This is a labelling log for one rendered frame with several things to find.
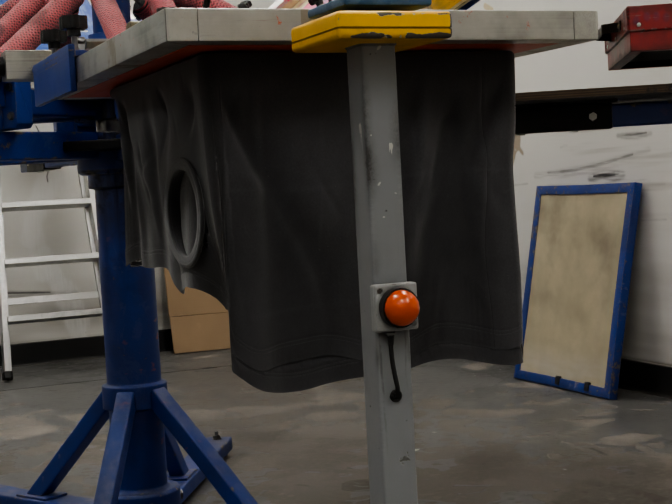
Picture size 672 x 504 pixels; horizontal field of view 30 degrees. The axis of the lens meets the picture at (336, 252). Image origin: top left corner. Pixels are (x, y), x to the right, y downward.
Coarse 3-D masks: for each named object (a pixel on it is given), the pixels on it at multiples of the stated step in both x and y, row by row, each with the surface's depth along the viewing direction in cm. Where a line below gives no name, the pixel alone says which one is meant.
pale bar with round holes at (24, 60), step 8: (8, 56) 214; (16, 56) 215; (24, 56) 215; (32, 56) 216; (40, 56) 216; (8, 64) 214; (16, 64) 215; (24, 64) 215; (32, 64) 216; (8, 72) 214; (16, 72) 215; (24, 72) 215; (32, 72) 216; (8, 80) 216; (16, 80) 217; (24, 80) 218; (32, 80) 218
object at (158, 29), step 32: (128, 32) 156; (160, 32) 143; (192, 32) 142; (224, 32) 144; (256, 32) 145; (288, 32) 147; (480, 32) 157; (512, 32) 159; (544, 32) 161; (576, 32) 163; (96, 64) 174; (128, 64) 164; (64, 96) 208
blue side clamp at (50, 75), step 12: (72, 48) 185; (48, 60) 199; (60, 60) 191; (72, 60) 185; (36, 72) 209; (48, 72) 200; (60, 72) 191; (72, 72) 185; (36, 84) 210; (48, 84) 201; (60, 84) 192; (72, 84) 185; (36, 96) 211; (48, 96) 201; (60, 96) 194
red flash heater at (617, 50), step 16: (624, 16) 253; (640, 16) 249; (656, 16) 248; (624, 32) 255; (640, 32) 249; (656, 32) 249; (608, 48) 287; (624, 48) 260; (640, 48) 250; (656, 48) 249; (608, 64) 293; (624, 64) 279; (640, 64) 291; (656, 64) 290
